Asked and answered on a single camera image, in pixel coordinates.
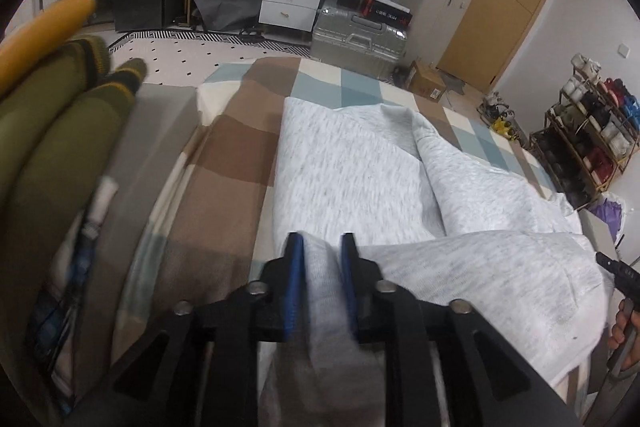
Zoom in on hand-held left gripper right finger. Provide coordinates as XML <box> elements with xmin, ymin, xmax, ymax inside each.
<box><xmin>341</xmin><ymin>233</ymin><xmax>583</xmax><ymax>427</ymax></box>

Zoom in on wooden shoe rack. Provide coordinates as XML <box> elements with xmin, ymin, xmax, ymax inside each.
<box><xmin>529</xmin><ymin>54</ymin><xmax>640</xmax><ymax>210</ymax></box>

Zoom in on dark grey bag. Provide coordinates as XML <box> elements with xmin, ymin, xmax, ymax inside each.
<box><xmin>192</xmin><ymin>0</ymin><xmax>263</xmax><ymax>32</ymax></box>

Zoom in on grey door mat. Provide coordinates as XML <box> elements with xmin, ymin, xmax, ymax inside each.
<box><xmin>440</xmin><ymin>72</ymin><xmax>473</xmax><ymax>98</ymax></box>

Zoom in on collection of sneakers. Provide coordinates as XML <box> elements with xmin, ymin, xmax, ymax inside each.
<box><xmin>532</xmin><ymin>54</ymin><xmax>640</xmax><ymax>202</ymax></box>

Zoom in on person's right hand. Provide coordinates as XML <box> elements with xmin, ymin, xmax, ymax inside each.
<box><xmin>607</xmin><ymin>298</ymin><xmax>640</xmax><ymax>353</ymax></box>

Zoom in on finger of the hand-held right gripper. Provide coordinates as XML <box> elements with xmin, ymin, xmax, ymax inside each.
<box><xmin>596</xmin><ymin>252</ymin><xmax>640</xmax><ymax>305</ymax></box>

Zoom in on brown cardboard box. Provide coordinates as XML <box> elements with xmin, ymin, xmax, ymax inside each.
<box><xmin>405</xmin><ymin>59</ymin><xmax>448</xmax><ymax>102</ymax></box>

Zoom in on white storage cabinet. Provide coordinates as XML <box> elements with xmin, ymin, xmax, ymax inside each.
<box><xmin>400</xmin><ymin>0</ymin><xmax>473</xmax><ymax>72</ymax></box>

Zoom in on scattered loose shoes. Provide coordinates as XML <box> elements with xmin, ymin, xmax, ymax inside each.
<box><xmin>477</xmin><ymin>92</ymin><xmax>523</xmax><ymax>140</ymax></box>

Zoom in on beige sofa cushion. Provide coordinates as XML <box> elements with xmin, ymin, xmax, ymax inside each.
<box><xmin>105</xmin><ymin>84</ymin><xmax>203</xmax><ymax>218</ymax></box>

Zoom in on black red gift box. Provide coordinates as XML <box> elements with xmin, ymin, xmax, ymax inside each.
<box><xmin>362</xmin><ymin>0</ymin><xmax>413</xmax><ymax>28</ymax></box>

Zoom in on yellow garment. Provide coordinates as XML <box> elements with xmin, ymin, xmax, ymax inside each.
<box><xmin>0</xmin><ymin>0</ymin><xmax>97</xmax><ymax>95</ymax></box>

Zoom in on black white patterned rug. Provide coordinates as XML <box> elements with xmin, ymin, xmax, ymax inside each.
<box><xmin>107</xmin><ymin>29</ymin><xmax>311</xmax><ymax>88</ymax></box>

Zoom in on silver suitcase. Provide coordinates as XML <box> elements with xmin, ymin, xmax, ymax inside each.
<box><xmin>311</xmin><ymin>0</ymin><xmax>408</xmax><ymax>80</ymax></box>

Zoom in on light grey sweatshirt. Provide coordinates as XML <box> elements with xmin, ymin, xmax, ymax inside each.
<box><xmin>260</xmin><ymin>97</ymin><xmax>616</xmax><ymax>427</ymax></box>

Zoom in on plaid blanket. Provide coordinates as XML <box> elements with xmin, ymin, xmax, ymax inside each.
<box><xmin>50</xmin><ymin>57</ymin><xmax>581</xmax><ymax>427</ymax></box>

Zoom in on purple plastic bag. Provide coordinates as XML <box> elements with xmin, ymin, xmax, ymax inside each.
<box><xmin>587</xmin><ymin>197</ymin><xmax>626</xmax><ymax>238</ymax></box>

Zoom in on olive green jacket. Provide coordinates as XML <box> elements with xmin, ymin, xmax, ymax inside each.
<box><xmin>0</xmin><ymin>34</ymin><xmax>148</xmax><ymax>258</ymax></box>

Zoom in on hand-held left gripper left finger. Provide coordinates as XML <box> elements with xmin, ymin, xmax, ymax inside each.
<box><xmin>70</xmin><ymin>232</ymin><xmax>307</xmax><ymax>427</ymax></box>

